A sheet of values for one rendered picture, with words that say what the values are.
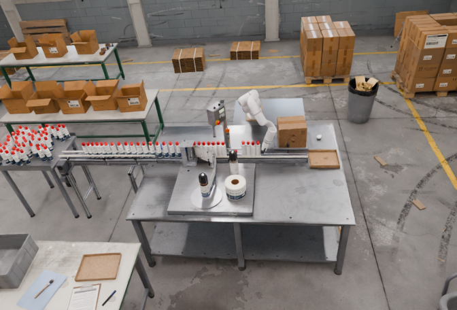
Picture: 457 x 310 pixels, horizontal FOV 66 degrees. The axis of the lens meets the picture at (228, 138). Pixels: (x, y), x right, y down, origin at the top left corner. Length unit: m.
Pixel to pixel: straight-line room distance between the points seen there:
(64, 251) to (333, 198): 2.49
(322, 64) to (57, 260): 5.26
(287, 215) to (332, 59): 4.06
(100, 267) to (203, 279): 1.14
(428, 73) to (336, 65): 1.49
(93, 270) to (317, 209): 2.02
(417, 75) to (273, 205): 3.93
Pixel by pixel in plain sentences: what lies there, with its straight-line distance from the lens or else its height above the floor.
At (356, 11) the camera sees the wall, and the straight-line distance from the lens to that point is 8.97.
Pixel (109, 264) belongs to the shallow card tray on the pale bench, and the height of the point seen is 0.80.
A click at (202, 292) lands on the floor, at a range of 3.89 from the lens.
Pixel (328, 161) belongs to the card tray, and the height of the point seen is 0.83.
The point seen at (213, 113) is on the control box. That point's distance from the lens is 3.51.
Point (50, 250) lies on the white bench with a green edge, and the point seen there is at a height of 0.80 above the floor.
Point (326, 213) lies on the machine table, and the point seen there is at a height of 0.83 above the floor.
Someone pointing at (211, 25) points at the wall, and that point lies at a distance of 8.93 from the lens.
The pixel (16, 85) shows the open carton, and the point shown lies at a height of 1.08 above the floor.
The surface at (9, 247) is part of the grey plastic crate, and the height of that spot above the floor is 0.83.
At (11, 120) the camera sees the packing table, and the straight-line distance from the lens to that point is 5.94.
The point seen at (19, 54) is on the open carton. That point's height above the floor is 0.88.
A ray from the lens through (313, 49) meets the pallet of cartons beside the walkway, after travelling 6.65.
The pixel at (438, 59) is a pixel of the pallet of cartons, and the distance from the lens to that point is 6.53.
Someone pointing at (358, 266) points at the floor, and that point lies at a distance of 4.09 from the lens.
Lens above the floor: 3.37
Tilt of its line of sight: 37 degrees down
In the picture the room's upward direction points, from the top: 6 degrees counter-clockwise
